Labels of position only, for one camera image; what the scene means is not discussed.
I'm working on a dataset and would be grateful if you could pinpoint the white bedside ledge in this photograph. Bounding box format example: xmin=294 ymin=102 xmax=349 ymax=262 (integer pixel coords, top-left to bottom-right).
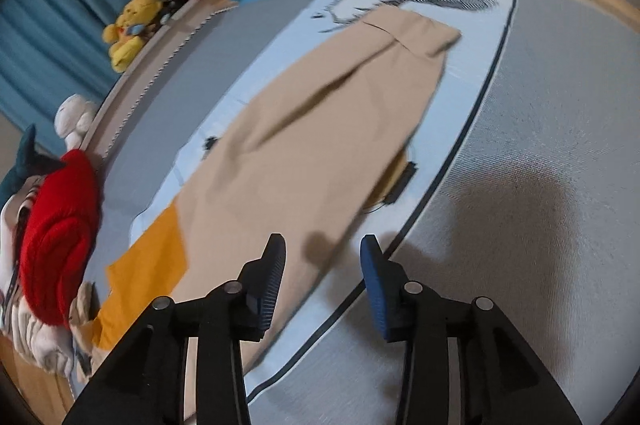
xmin=80 ymin=0 xmax=241 ymax=150

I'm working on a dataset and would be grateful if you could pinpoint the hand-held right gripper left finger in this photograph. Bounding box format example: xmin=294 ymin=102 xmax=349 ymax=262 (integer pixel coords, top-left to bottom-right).
xmin=62 ymin=233 xmax=287 ymax=425

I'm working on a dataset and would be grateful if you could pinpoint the yellow plush toy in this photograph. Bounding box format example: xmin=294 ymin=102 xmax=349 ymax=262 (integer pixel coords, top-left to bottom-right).
xmin=102 ymin=0 xmax=166 ymax=73

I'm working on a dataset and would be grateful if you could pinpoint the light blue deer print blanket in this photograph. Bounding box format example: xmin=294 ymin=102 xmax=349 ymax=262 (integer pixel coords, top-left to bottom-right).
xmin=75 ymin=0 xmax=530 ymax=406

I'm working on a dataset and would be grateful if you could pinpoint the grey bed mattress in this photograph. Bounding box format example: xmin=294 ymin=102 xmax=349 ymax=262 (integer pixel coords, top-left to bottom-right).
xmin=70 ymin=0 xmax=640 ymax=425

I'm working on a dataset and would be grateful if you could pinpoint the red folded blanket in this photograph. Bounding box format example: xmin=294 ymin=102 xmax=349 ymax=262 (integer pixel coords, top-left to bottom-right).
xmin=20 ymin=149 xmax=103 ymax=331

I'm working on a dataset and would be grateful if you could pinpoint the beige and yellow garment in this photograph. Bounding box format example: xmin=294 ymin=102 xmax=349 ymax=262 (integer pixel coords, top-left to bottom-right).
xmin=97 ymin=5 xmax=463 ymax=421

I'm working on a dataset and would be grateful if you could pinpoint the blue curtain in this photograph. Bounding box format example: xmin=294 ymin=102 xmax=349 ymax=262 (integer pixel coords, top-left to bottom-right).
xmin=0 ymin=0 xmax=173 ymax=156

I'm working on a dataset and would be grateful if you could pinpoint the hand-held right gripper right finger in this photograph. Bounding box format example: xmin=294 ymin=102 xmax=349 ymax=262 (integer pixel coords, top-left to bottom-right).
xmin=360 ymin=234 xmax=583 ymax=425

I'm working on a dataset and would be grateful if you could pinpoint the teal plush toy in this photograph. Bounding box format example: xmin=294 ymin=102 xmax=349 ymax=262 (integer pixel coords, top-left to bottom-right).
xmin=0 ymin=124 xmax=66 ymax=206

